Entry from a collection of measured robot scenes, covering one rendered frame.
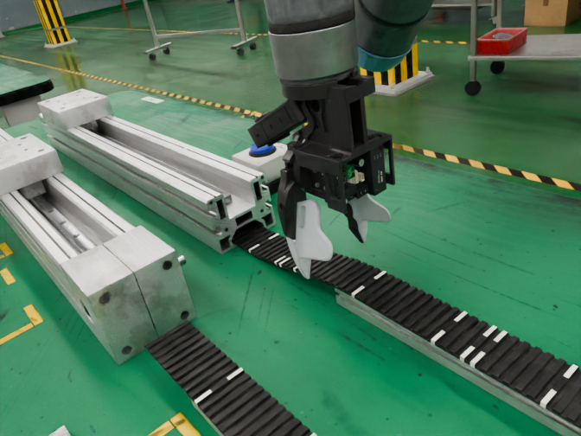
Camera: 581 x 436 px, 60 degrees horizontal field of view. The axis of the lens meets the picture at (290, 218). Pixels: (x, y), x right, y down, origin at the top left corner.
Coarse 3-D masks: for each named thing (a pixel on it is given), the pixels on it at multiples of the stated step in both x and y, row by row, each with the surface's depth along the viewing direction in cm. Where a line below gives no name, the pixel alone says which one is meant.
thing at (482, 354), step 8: (496, 336) 44; (504, 336) 44; (488, 344) 44; (496, 344) 44; (504, 344) 43; (512, 344) 43; (480, 352) 43; (488, 352) 43; (496, 352) 43; (504, 352) 43; (472, 360) 42; (480, 360) 42; (488, 360) 42; (496, 360) 42; (480, 368) 42; (488, 368) 42
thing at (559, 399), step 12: (564, 372) 40; (576, 372) 40; (552, 384) 39; (564, 384) 39; (576, 384) 39; (552, 396) 38; (564, 396) 38; (576, 396) 38; (552, 408) 38; (564, 408) 37
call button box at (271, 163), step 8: (280, 144) 86; (240, 152) 86; (248, 152) 85; (272, 152) 83; (280, 152) 83; (240, 160) 83; (248, 160) 82; (256, 160) 82; (264, 160) 81; (272, 160) 81; (280, 160) 82; (256, 168) 80; (264, 168) 80; (272, 168) 82; (280, 168) 83; (272, 176) 82; (280, 176) 83; (264, 184) 82; (272, 184) 83; (272, 192) 83
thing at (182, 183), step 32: (128, 128) 100; (96, 160) 99; (128, 160) 84; (160, 160) 93; (192, 160) 81; (224, 160) 77; (128, 192) 92; (160, 192) 78; (192, 192) 69; (224, 192) 74; (256, 192) 72; (192, 224) 73; (224, 224) 69
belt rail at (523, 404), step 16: (352, 304) 55; (368, 320) 53; (384, 320) 52; (400, 336) 50; (416, 336) 48; (432, 352) 47; (448, 368) 46; (464, 368) 45; (480, 384) 44; (496, 384) 43; (512, 400) 42; (528, 400) 40; (544, 416) 40; (560, 432) 39; (576, 432) 38
